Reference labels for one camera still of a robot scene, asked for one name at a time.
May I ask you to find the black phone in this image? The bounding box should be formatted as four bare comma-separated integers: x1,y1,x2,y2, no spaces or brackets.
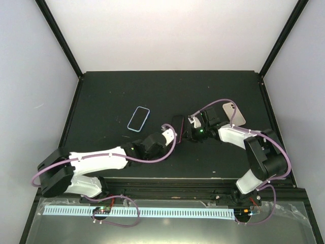
171,115,184,144

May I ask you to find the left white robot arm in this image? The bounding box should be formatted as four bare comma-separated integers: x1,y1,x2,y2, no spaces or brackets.
31,124,177,203

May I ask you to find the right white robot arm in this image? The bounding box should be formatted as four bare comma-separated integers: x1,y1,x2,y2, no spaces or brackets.
181,107,289,205

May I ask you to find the phone in blue case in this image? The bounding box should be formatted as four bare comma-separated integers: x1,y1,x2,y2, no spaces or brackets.
127,106,150,132

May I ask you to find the black foam table mat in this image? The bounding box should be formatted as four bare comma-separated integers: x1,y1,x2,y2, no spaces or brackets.
60,71,275,180

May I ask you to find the right circuit board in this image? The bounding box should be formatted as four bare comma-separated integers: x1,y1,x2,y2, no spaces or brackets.
234,208,254,216

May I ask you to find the circuit board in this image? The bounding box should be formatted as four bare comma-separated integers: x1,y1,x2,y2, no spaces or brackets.
234,208,254,216
92,206,111,215

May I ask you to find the left circuit board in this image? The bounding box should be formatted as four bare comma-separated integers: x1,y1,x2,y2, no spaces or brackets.
92,206,111,215

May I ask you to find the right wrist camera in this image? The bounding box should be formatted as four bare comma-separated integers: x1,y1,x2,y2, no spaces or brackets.
188,116,202,129

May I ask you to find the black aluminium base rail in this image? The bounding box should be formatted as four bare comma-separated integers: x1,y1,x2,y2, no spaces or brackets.
38,177,309,204

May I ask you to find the white slotted cable duct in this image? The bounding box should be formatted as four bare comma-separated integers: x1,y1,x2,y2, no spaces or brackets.
43,205,235,220

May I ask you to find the right black frame post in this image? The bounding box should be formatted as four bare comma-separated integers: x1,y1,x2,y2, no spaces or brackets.
258,0,309,77

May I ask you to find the black frame post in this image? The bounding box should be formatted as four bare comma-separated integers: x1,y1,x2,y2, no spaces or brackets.
258,0,309,77
35,0,84,78

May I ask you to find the left black frame post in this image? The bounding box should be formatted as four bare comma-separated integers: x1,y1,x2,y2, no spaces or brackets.
35,0,84,78

